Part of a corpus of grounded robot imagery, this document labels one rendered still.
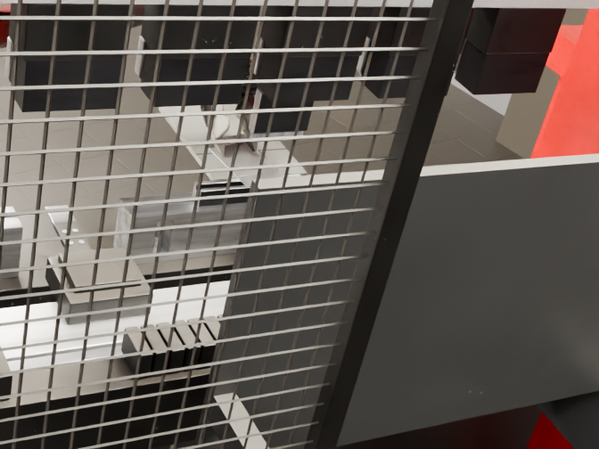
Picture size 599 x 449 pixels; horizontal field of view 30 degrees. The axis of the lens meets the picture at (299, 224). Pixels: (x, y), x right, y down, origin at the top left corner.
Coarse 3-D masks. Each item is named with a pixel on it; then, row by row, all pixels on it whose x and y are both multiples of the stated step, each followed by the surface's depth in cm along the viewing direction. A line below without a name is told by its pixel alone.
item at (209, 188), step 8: (208, 184) 187; (216, 184) 188; (224, 184) 188; (232, 184) 189; (240, 184) 190; (200, 192) 185; (208, 192) 185; (216, 192) 186; (224, 192) 186; (232, 192) 187; (240, 192) 188; (248, 192) 189; (200, 200) 185; (208, 200) 186; (216, 200) 187; (232, 200) 188; (240, 200) 189
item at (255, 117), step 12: (264, 96) 180; (264, 108) 181; (276, 108) 182; (252, 120) 183; (264, 120) 182; (276, 120) 184; (288, 120) 185; (300, 120) 186; (252, 132) 183; (264, 132) 184; (276, 132) 185; (288, 132) 187; (300, 132) 188
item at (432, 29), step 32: (448, 0) 85; (448, 32) 87; (416, 64) 89; (448, 64) 89; (416, 96) 90; (416, 128) 91; (416, 160) 93; (384, 192) 95; (384, 224) 96; (384, 256) 98; (352, 288) 101; (384, 288) 101; (352, 320) 102; (352, 352) 104; (352, 384) 106; (320, 416) 108; (320, 448) 110
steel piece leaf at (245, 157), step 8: (224, 136) 197; (232, 136) 198; (232, 144) 199; (240, 144) 200; (216, 152) 196; (232, 152) 197; (240, 152) 197; (248, 152) 198; (256, 152) 199; (224, 160) 194; (240, 160) 195; (248, 160) 196; (256, 160) 196; (264, 160) 197; (264, 168) 194; (272, 168) 195
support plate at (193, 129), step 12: (168, 108) 206; (180, 108) 207; (192, 108) 208; (228, 108) 211; (168, 120) 203; (192, 120) 204; (192, 132) 200; (204, 132) 201; (228, 132) 203; (204, 144) 197; (276, 144) 203; (276, 156) 199; (288, 156) 200; (204, 168) 191; (276, 168) 196; (300, 168) 197
